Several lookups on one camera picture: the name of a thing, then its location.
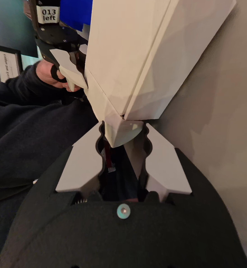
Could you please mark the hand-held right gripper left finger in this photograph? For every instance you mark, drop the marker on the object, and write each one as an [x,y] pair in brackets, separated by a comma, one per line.
[79,169]

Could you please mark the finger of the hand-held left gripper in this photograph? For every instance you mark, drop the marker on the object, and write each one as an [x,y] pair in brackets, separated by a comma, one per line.
[62,58]
[83,49]

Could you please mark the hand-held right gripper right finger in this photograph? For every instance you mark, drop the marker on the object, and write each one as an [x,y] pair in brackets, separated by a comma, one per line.
[167,169]

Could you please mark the blue plastic bin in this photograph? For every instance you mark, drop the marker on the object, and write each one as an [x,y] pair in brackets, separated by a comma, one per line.
[75,12]

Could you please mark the white cardboard box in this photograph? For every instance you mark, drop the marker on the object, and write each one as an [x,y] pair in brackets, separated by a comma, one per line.
[125,52]

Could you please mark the person's left hand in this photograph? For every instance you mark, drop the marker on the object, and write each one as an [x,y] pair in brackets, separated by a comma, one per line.
[43,73]

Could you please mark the person's dark clothing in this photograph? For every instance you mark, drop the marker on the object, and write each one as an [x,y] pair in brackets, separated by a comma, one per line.
[41,136]

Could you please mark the black framed sign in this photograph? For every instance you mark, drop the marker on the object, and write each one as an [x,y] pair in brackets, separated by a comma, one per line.
[1,62]

